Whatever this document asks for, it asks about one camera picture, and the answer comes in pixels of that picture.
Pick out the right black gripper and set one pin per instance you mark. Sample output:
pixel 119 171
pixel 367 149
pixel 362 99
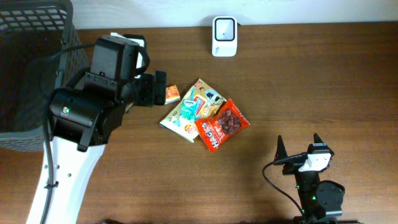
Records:
pixel 291 167

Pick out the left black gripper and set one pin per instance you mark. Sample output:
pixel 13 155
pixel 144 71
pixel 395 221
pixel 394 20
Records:
pixel 159 88

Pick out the orange tissue pack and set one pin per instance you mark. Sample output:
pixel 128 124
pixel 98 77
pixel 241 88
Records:
pixel 172 94

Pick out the green Kleenex tissue pack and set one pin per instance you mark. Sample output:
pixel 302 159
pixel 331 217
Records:
pixel 188 110

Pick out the yellow snack bag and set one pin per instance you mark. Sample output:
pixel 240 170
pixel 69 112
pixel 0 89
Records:
pixel 209 102

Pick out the red Hacks candy bag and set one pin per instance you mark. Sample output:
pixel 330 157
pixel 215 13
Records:
pixel 216 130

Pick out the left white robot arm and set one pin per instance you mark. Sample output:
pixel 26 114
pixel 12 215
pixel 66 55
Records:
pixel 80 117

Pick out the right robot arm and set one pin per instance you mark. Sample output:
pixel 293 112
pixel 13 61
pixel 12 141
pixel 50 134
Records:
pixel 320 201

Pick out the white barcode scanner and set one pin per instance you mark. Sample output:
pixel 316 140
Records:
pixel 224 36

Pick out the grey plastic mesh basket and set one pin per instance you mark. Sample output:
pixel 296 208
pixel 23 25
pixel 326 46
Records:
pixel 40 51

